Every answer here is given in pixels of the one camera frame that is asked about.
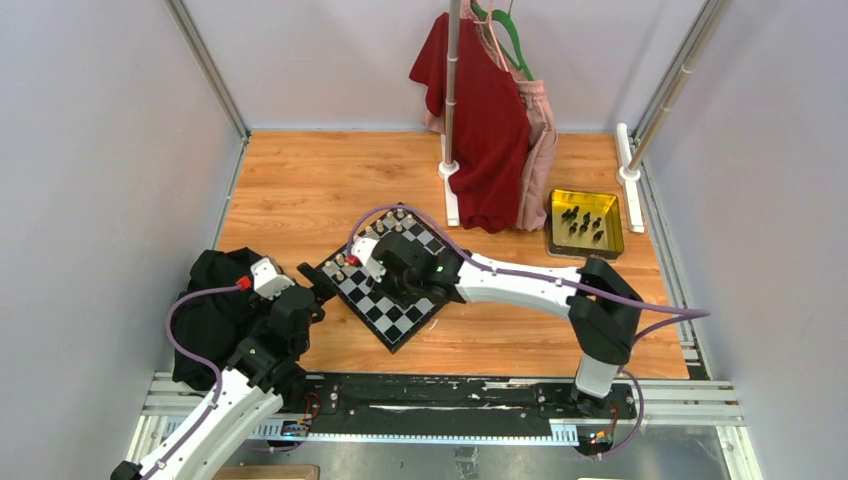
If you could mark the red shirt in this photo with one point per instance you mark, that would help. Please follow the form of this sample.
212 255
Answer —
490 138

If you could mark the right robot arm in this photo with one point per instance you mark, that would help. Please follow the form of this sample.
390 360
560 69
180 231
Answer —
600 306

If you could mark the green hanger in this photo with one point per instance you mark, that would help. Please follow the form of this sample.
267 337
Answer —
513 53

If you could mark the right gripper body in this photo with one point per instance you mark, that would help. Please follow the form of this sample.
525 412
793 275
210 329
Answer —
404 291

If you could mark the yellow tray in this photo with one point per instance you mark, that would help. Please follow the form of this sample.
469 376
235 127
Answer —
584 224

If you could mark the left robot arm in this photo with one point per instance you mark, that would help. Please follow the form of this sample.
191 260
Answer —
261 377

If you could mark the pink garment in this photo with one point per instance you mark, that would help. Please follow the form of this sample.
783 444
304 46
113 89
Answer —
543 136

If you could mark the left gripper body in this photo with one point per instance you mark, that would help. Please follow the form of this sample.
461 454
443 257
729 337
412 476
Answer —
274 294

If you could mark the black cloth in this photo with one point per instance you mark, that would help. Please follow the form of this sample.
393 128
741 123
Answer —
212 326

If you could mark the black and white chessboard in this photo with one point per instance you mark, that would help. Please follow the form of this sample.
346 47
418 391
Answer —
390 323

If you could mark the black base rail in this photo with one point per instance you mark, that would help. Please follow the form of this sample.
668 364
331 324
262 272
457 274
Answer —
453 406

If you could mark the white rack base foot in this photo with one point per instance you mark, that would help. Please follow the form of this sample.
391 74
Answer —
448 185

